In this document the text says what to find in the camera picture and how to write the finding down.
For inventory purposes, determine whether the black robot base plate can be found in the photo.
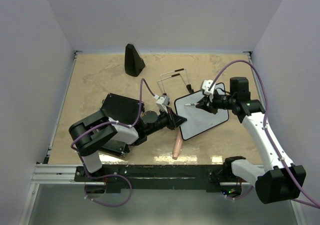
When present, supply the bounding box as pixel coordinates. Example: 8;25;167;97
74;163;253;195

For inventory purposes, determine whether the red capped whiteboard marker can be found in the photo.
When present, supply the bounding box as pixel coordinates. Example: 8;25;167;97
184;103;198;106

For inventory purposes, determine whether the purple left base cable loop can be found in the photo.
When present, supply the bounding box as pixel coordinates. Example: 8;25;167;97
84;174;134;208

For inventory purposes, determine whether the white whiteboard black frame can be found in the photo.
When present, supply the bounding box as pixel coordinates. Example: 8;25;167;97
174;90;230;141

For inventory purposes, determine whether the black hard case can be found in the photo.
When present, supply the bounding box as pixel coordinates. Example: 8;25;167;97
99;93;145;157

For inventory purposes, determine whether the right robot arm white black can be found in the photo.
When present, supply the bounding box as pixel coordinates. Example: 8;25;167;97
196;77;306;204

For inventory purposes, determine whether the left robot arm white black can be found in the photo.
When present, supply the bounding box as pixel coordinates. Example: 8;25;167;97
68;107;187;181

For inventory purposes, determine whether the wire whiteboard stand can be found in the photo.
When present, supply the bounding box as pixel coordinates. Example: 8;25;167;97
156;68;194;96

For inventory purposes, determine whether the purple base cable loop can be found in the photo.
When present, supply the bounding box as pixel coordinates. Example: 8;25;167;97
224;184;255;201
84;174;134;208

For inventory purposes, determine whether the black cone-shaped object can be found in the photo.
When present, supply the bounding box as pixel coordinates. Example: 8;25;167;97
124;43;146;77

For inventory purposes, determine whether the pink toy microphone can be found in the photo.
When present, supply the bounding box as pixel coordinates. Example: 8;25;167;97
172;131;183;160

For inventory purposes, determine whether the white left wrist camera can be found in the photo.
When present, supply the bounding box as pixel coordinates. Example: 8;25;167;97
156;94;170;113

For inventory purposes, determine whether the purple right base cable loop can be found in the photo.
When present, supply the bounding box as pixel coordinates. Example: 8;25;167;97
224;184;255;201

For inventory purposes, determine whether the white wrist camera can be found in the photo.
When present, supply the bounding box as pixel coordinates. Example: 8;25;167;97
200;80;216;96
156;94;170;113

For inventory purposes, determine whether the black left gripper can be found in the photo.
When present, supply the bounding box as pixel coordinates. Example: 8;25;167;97
146;106;187;136

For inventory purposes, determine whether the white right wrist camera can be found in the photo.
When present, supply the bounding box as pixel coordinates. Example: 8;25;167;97
200;80;216;96

